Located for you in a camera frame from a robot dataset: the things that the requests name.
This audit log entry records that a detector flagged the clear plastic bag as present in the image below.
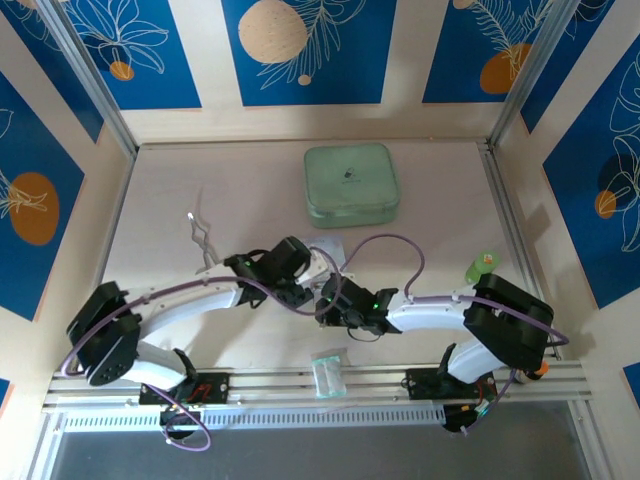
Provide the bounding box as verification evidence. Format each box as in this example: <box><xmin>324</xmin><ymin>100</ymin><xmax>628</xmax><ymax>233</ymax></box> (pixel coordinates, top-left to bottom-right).
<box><xmin>309</xmin><ymin>348</ymin><xmax>349</xmax><ymax>401</ymax></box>
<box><xmin>308</xmin><ymin>235</ymin><xmax>347</xmax><ymax>275</ymax></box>

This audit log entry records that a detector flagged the mint green zip case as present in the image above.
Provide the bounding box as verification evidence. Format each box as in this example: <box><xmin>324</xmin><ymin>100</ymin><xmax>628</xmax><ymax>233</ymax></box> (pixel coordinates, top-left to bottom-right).
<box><xmin>303</xmin><ymin>142</ymin><xmax>400</xmax><ymax>230</ymax></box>

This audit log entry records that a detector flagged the green bottle orange label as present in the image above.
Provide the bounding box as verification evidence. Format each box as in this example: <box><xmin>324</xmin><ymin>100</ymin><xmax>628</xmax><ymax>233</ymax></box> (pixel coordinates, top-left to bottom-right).
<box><xmin>464</xmin><ymin>252</ymin><xmax>501</xmax><ymax>286</ymax></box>

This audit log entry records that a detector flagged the white bottle orange cap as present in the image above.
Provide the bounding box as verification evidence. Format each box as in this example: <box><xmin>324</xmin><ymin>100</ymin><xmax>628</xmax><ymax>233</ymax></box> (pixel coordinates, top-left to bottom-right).
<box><xmin>514</xmin><ymin>360</ymin><xmax>551</xmax><ymax>385</ymax></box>

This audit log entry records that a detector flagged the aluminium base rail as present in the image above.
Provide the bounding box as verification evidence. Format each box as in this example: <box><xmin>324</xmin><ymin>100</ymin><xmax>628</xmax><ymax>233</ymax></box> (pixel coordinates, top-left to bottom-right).
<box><xmin>42</xmin><ymin>362</ymin><xmax>586</xmax><ymax>409</ymax></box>

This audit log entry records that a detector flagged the white slotted cable duct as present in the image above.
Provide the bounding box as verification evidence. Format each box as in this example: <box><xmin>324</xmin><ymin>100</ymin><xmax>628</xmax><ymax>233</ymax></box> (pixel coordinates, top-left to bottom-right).
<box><xmin>62</xmin><ymin>405</ymin><xmax>446</xmax><ymax>432</ymax></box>

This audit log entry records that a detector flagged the white twisted wire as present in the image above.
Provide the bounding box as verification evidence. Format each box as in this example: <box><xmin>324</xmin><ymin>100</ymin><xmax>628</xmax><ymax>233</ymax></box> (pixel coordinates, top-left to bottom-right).
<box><xmin>185</xmin><ymin>187</ymin><xmax>222</xmax><ymax>275</ymax></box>

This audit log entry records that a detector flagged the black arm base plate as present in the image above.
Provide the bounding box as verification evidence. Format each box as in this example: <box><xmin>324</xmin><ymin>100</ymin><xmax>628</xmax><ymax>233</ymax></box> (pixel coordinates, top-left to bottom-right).
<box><xmin>139</xmin><ymin>372</ymin><xmax>231</xmax><ymax>405</ymax></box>
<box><xmin>405</xmin><ymin>368</ymin><xmax>451</xmax><ymax>401</ymax></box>

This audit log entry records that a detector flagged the aluminium table side rail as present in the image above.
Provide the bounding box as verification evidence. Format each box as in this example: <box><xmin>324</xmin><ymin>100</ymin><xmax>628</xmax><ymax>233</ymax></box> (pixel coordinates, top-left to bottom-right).
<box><xmin>477</xmin><ymin>139</ymin><xmax>561</xmax><ymax>361</ymax></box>

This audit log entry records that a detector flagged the aluminium frame post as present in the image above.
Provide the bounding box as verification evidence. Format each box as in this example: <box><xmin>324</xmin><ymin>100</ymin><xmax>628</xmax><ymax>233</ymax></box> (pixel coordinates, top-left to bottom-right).
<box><xmin>37</xmin><ymin>0</ymin><xmax>139</xmax><ymax>159</ymax></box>
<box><xmin>487</xmin><ymin>0</ymin><xmax>571</xmax><ymax>149</ymax></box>

